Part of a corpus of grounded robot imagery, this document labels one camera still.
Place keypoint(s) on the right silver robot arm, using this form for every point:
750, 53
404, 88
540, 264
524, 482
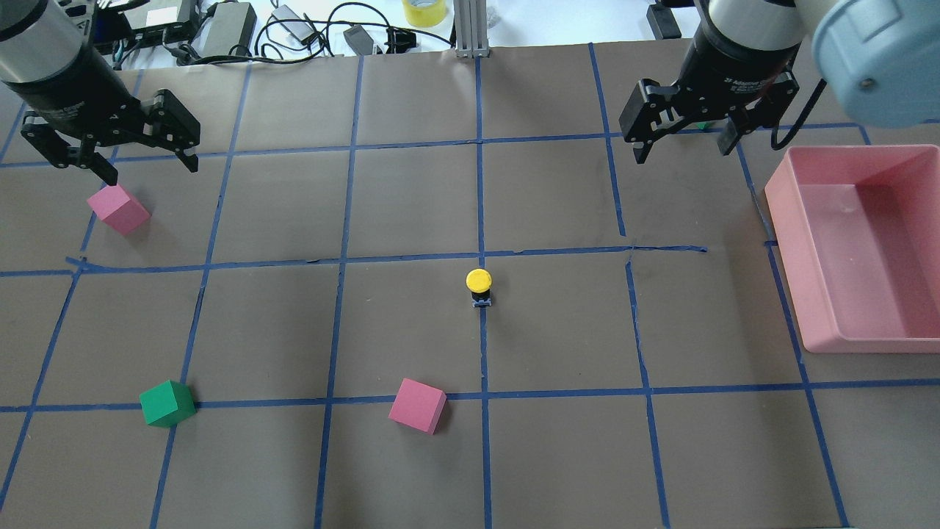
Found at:
880, 58

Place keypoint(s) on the pink foam cube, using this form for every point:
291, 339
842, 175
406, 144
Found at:
418, 406
119, 209

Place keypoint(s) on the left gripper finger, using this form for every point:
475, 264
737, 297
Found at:
47, 141
171, 126

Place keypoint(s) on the pink plastic bin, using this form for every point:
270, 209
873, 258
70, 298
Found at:
858, 231

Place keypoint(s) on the pink foam cube centre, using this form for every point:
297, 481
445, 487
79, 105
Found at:
418, 406

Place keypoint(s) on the yellow tape roll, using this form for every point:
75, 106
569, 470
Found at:
424, 14

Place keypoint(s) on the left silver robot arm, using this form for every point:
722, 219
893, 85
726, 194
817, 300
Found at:
44, 23

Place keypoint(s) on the pink foam cube far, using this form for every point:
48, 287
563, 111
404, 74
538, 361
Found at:
119, 209

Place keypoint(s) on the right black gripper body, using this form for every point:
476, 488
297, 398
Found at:
736, 59

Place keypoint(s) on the aluminium frame post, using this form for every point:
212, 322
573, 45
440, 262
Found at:
471, 29

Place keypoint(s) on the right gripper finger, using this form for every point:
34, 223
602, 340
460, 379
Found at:
766, 112
653, 111

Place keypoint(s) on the yellow push button switch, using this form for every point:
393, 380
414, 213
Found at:
478, 283

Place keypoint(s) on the large black power brick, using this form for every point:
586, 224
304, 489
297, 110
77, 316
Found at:
231, 26

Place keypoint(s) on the green foam cube centre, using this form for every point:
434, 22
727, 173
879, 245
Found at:
167, 404

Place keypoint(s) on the black power adapter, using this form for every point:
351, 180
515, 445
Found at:
360, 41

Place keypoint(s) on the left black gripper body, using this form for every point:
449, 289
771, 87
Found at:
64, 90

